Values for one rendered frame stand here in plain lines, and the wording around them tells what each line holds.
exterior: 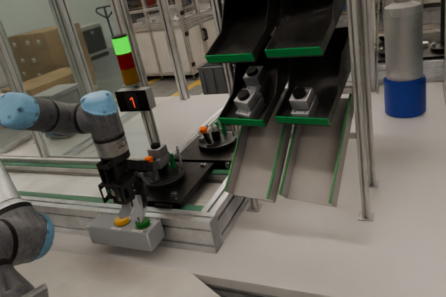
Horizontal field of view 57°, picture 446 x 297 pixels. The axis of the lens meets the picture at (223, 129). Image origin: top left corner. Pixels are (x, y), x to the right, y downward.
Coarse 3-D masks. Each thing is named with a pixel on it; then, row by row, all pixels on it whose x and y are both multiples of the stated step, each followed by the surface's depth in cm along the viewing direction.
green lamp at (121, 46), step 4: (112, 40) 128; (116, 40) 128; (120, 40) 128; (124, 40) 128; (128, 40) 130; (116, 44) 128; (120, 44) 128; (124, 44) 128; (128, 44) 130; (116, 48) 129; (120, 48) 128; (124, 48) 129; (128, 48) 130; (116, 52) 130; (120, 52) 129; (124, 52) 129
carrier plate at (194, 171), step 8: (192, 168) 134; (200, 168) 133; (208, 168) 132; (192, 176) 129; (200, 176) 128; (184, 184) 125; (192, 184) 124; (200, 184) 127; (152, 192) 125; (160, 192) 124; (168, 192) 123; (184, 192) 121; (192, 192) 123; (152, 200) 120; (160, 200) 119; (168, 200) 118; (176, 200) 118; (184, 200) 118; (176, 208) 117
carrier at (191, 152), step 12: (216, 132) 145; (228, 132) 152; (192, 144) 153; (204, 144) 146; (216, 144) 144; (228, 144) 143; (192, 156) 143; (204, 156) 141; (216, 156) 139; (228, 156) 137
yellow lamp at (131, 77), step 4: (132, 68) 132; (124, 72) 131; (128, 72) 131; (132, 72) 132; (136, 72) 133; (124, 76) 132; (128, 76) 132; (132, 76) 132; (136, 76) 133; (124, 80) 133; (128, 80) 132; (132, 80) 132; (136, 80) 133; (128, 84) 133
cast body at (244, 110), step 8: (240, 96) 98; (248, 96) 98; (256, 96) 99; (240, 104) 99; (248, 104) 97; (256, 104) 100; (264, 104) 102; (240, 112) 100; (248, 112) 99; (256, 112) 100
